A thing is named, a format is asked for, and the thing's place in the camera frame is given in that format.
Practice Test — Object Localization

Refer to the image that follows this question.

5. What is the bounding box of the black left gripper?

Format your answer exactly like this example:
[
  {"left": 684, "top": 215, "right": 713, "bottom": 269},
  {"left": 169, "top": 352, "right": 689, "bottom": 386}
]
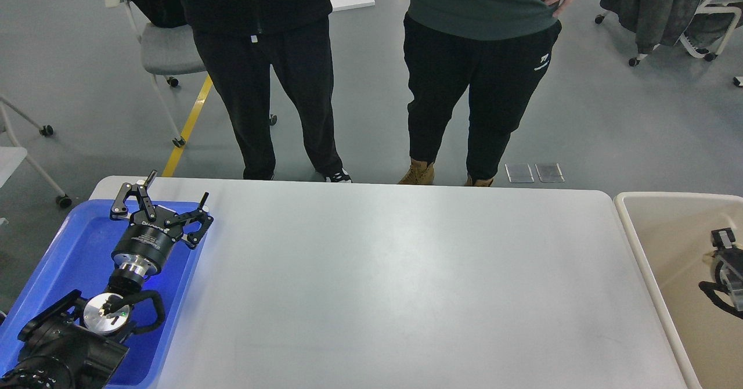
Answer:
[{"left": 110, "top": 170, "right": 214, "bottom": 277}]

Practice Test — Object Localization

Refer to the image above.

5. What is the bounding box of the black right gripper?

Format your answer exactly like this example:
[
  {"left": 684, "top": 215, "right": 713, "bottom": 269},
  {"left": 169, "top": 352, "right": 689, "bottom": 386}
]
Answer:
[{"left": 710, "top": 228, "right": 742, "bottom": 312}]

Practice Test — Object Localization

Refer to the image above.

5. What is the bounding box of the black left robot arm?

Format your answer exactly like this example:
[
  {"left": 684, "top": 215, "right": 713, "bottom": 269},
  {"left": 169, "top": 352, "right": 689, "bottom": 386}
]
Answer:
[{"left": 2, "top": 173, "right": 213, "bottom": 388}]

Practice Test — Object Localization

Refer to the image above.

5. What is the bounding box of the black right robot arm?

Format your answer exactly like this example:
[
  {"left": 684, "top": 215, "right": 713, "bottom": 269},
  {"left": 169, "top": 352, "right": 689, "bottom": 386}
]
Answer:
[{"left": 698, "top": 228, "right": 742, "bottom": 319}]

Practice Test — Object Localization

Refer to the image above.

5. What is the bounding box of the beige plastic bin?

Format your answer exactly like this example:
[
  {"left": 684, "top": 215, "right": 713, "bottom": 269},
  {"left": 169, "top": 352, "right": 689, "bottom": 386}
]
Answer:
[{"left": 615, "top": 192, "right": 742, "bottom": 388}]

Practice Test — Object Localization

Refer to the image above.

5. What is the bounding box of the blue plastic tray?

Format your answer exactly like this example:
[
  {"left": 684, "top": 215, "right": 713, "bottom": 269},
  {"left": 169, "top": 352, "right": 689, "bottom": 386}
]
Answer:
[{"left": 1, "top": 199, "right": 202, "bottom": 388}]

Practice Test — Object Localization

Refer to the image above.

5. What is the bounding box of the grey office chair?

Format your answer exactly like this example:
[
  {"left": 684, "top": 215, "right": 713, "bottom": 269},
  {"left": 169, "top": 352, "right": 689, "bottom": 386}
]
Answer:
[{"left": 104, "top": 0, "right": 277, "bottom": 148}]

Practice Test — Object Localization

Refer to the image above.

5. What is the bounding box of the metal floor plate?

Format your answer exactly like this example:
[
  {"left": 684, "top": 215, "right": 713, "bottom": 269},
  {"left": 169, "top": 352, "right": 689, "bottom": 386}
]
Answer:
[
  {"left": 504, "top": 163, "right": 535, "bottom": 183},
  {"left": 535, "top": 163, "right": 565, "bottom": 183}
]

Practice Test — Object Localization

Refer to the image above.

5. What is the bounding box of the person in black clothes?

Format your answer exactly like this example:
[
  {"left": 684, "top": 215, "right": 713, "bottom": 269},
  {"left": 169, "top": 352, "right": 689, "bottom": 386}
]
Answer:
[{"left": 181, "top": 0, "right": 351, "bottom": 183}]

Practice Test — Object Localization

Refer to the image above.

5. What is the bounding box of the chair with grey coat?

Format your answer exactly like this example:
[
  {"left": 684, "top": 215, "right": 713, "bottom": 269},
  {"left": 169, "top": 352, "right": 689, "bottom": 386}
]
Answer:
[{"left": 594, "top": 0, "right": 741, "bottom": 67}]

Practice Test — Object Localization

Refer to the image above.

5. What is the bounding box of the person in green sweater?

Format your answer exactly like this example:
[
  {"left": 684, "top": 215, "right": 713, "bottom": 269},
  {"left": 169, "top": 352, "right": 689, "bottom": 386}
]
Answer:
[{"left": 400, "top": 0, "right": 575, "bottom": 187}]

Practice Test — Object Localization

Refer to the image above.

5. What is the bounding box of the white table leg frame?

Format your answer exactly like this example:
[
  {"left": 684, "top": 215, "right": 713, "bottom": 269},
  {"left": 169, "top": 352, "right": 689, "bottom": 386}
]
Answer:
[{"left": 0, "top": 96, "right": 72, "bottom": 208}]

